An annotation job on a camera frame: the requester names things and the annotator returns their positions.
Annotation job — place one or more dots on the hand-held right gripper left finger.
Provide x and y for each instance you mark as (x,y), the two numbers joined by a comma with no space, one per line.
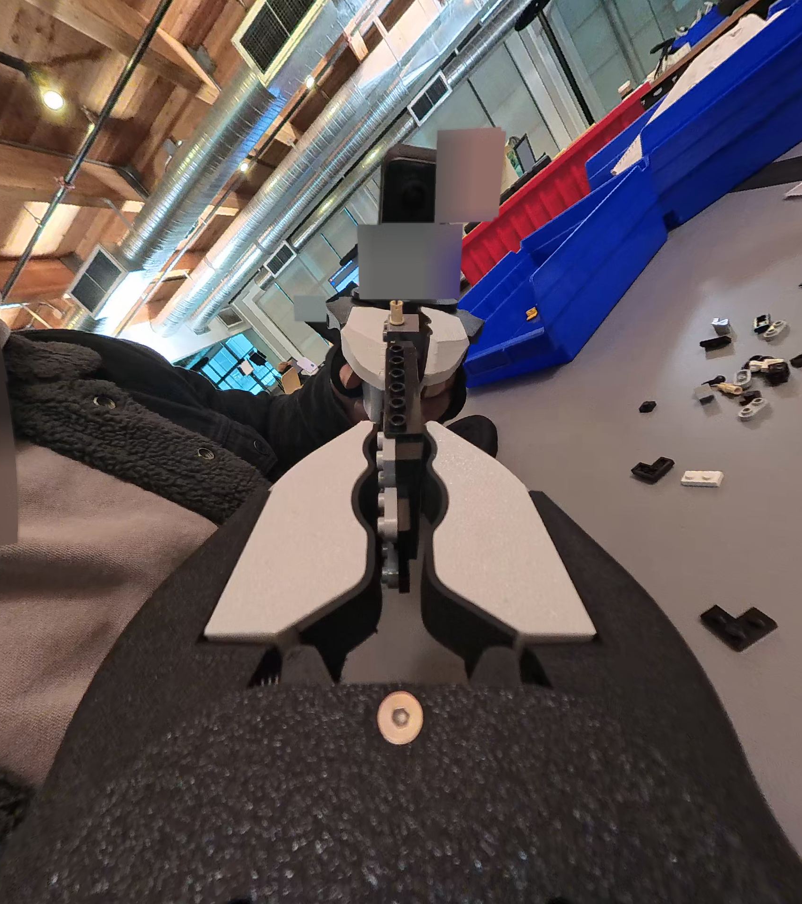
(295,558)

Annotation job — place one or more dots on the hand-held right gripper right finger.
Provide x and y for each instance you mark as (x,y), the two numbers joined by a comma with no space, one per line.
(507,558)

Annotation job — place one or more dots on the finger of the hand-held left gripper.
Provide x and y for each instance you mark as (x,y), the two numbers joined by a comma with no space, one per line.
(365,349)
(443,349)

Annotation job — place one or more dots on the black grey brick assembly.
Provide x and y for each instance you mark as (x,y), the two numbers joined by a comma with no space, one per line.
(401,381)

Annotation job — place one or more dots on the ceiling air vent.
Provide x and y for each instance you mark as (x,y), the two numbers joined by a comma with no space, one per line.
(281,28)
(97,279)
(429,99)

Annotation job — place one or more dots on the red plastic bin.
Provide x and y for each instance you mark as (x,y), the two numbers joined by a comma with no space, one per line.
(514,226)

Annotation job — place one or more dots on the black corner plate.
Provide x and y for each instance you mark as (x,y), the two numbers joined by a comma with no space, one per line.
(644,472)
(729,625)

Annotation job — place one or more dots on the person's pale shirt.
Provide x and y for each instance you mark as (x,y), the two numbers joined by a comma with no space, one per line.
(90,579)

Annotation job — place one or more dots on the white two-stud plate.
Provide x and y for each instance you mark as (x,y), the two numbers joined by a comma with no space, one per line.
(702,479)

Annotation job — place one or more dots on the person's dark fleece jacket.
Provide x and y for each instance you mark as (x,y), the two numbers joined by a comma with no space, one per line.
(125,424)

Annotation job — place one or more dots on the pile of small loose bricks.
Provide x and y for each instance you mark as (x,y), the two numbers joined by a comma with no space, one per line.
(775,374)

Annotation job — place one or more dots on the ceiling lamp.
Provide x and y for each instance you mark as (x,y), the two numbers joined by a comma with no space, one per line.
(52,99)

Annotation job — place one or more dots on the black mat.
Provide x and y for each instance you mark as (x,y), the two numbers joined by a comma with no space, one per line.
(768,173)

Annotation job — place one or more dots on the silver ventilation duct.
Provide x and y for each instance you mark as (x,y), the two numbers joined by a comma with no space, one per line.
(182,191)
(344,148)

